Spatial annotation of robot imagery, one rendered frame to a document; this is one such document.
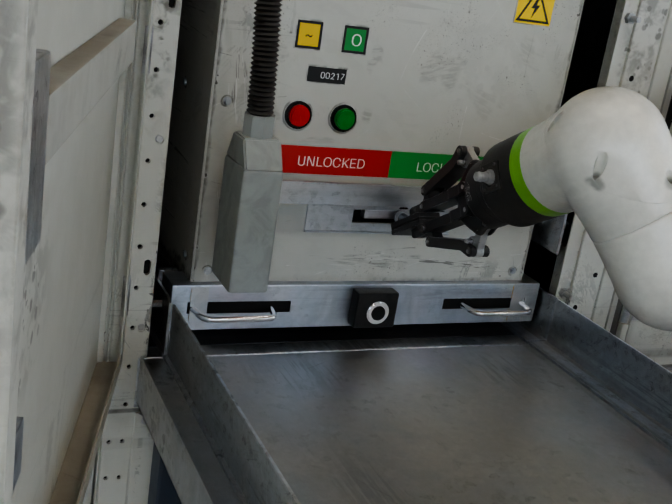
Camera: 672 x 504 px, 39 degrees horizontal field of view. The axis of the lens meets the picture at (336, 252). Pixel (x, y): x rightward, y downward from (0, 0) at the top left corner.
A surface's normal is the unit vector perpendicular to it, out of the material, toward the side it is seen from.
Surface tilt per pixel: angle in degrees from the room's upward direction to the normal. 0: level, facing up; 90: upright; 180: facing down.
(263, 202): 90
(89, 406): 0
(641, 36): 90
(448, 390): 0
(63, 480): 0
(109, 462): 90
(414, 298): 90
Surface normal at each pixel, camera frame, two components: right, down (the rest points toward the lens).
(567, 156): -0.81, 0.18
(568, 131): -0.75, -0.17
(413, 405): 0.15, -0.94
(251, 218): 0.39, 0.34
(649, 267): -0.50, 0.26
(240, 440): -0.91, -0.01
